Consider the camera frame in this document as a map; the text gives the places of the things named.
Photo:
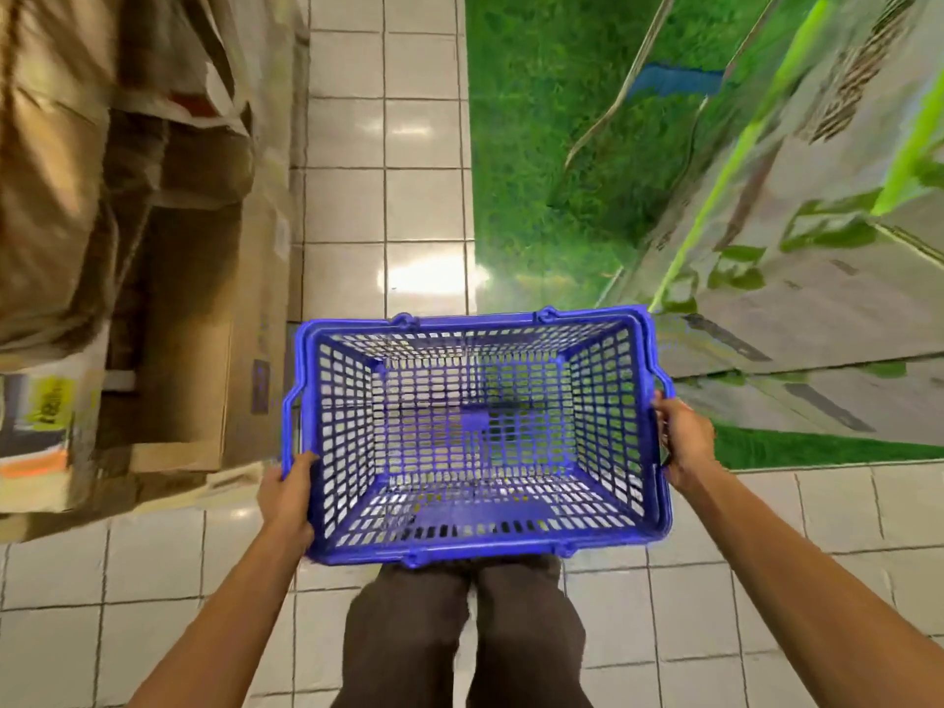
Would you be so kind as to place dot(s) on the green artificial grass mat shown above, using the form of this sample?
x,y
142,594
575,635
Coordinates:
x,y
546,140

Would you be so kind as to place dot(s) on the stack of brown cardboard boxes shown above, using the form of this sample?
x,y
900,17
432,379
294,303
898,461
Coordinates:
x,y
133,214

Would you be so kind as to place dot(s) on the blue plastic shopping basket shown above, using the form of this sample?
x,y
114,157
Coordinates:
x,y
480,550

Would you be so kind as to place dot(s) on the person's left forearm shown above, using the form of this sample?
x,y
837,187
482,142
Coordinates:
x,y
221,627

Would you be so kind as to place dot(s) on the person's right forearm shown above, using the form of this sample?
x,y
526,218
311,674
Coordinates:
x,y
811,597

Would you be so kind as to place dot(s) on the person's left hand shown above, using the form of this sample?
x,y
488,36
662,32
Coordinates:
x,y
291,506

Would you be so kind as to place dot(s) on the person's dark trousers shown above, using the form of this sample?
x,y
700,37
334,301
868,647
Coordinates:
x,y
428,641

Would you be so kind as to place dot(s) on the person's right hand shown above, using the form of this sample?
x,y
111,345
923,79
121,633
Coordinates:
x,y
686,442

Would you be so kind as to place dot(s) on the grey-green display stand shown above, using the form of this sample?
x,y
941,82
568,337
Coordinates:
x,y
797,258

